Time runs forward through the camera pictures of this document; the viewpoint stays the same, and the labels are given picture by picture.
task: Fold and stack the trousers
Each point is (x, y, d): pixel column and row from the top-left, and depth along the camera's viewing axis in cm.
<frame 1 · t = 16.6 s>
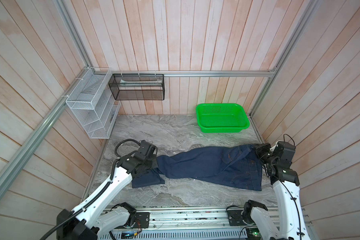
left hand: (153, 164, 78), fingers closed
right hand: (253, 142, 76), fingers closed
dark blue denim trousers: (238, 166, 89), point 5 cm above the table
green plastic basket: (221, 118, 120), on the table

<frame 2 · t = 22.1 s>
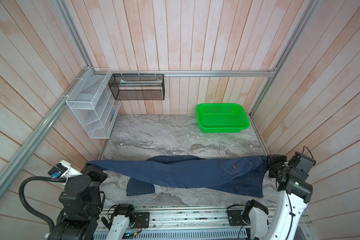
left hand: (92, 166, 55), fingers closed
right hand: (266, 154, 71), fingers closed
dark blue denim trousers: (242, 175, 72), point 18 cm above the table
the other named things where they were.

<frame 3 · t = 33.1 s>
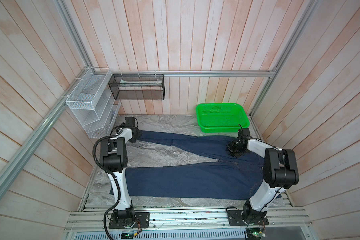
left hand: (139, 135, 106), fingers open
right hand: (226, 148, 99), fingers closed
dark blue denim trousers: (229, 176, 90), on the table
the other named things where they were.

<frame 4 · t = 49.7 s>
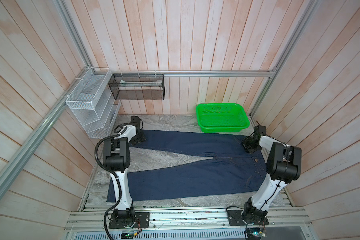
left hand: (141, 142, 103), fingers open
right hand: (242, 143, 101), fingers open
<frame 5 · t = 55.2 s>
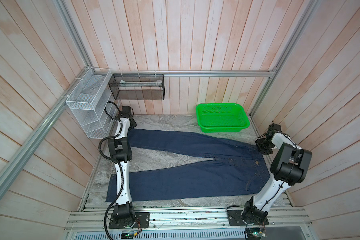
left hand: (131, 127, 112), fingers open
right hand: (257, 146, 97), fingers closed
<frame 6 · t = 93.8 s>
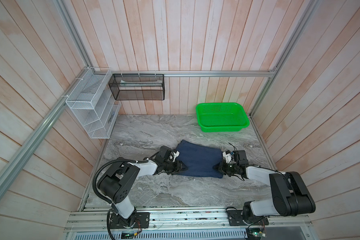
left hand: (185, 172, 86), fingers open
right hand: (214, 166, 91), fingers closed
dark blue denim trousers: (199, 160, 95), point 2 cm above the table
the other named things where they were.

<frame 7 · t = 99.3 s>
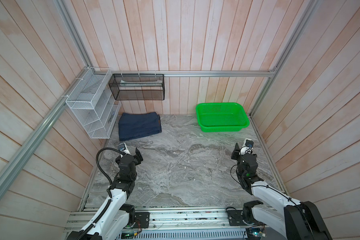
left hand: (131, 152, 83), fingers open
right hand: (241, 143, 84), fingers open
dark blue denim trousers: (134, 125, 114), point 2 cm above the table
the other named things where they were.

